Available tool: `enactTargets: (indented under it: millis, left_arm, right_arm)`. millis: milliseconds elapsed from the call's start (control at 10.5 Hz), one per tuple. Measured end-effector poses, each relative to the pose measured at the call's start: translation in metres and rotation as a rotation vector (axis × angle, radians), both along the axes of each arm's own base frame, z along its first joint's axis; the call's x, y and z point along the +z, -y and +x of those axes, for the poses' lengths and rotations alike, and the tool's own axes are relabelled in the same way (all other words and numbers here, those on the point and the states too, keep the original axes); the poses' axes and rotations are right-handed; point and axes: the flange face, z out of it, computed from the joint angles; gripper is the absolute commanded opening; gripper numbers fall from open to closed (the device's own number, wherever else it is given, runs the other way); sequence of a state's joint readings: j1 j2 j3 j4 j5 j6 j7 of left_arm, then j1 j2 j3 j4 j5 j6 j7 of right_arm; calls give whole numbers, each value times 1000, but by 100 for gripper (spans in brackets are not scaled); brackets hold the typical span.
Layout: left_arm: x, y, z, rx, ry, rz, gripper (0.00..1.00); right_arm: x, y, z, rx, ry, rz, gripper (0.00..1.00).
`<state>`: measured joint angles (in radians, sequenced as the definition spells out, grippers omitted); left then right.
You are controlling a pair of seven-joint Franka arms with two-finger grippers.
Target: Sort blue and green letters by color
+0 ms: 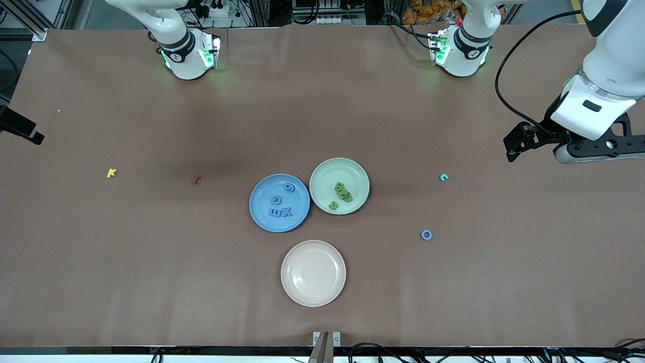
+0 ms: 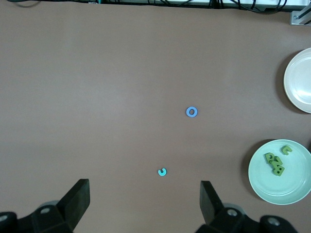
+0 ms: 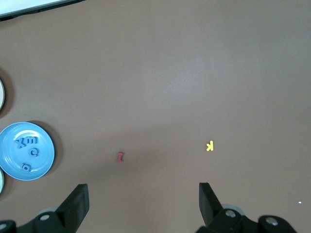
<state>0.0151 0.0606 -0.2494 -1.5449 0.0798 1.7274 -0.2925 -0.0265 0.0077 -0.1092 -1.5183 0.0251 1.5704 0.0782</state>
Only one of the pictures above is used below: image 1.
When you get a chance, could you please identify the orange bag pile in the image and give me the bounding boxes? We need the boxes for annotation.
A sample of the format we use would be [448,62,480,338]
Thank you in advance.
[402,0,467,26]

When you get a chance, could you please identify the green plate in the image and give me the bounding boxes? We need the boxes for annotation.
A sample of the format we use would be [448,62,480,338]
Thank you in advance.
[309,157,370,215]

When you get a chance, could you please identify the brown table mat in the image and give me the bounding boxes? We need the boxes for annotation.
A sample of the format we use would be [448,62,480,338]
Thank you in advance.
[0,23,645,348]

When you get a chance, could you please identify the blue plate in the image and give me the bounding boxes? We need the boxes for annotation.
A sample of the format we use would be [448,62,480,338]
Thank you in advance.
[249,173,311,233]

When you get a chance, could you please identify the beige plate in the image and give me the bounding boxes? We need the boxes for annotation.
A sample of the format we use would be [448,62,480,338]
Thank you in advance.
[281,239,347,308]

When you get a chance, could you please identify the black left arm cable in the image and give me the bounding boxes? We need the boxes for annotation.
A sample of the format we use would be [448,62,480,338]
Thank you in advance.
[495,10,585,133]

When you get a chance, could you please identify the aluminium frame post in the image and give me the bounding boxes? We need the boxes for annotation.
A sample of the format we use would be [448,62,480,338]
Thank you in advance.
[0,0,48,42]

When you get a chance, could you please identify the metal table bracket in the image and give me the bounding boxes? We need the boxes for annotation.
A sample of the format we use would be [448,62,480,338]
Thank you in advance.
[312,331,342,363]

